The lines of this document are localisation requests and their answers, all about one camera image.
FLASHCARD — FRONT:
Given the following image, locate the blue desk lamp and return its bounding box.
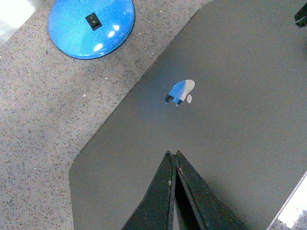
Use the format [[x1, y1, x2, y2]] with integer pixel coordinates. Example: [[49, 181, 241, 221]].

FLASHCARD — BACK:
[[48, 0, 135, 59]]

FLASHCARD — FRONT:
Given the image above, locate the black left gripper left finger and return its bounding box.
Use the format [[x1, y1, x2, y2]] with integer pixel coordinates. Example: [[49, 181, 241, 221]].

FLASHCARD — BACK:
[[123, 151, 176, 230]]

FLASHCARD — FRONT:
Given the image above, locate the white pleated curtain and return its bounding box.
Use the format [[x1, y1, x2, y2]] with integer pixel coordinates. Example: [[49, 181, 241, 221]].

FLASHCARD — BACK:
[[0, 0, 46, 46]]

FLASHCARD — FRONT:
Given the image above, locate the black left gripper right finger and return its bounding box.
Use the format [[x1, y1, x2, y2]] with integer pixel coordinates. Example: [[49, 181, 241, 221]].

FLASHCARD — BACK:
[[174, 151, 242, 230]]

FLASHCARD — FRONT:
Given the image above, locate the grey laptop computer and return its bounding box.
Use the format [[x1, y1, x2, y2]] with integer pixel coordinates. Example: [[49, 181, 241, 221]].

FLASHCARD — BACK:
[[69, 0, 307, 230]]

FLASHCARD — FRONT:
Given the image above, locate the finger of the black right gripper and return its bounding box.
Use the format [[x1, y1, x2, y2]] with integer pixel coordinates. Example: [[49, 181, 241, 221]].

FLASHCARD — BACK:
[[294, 4, 307, 27]]

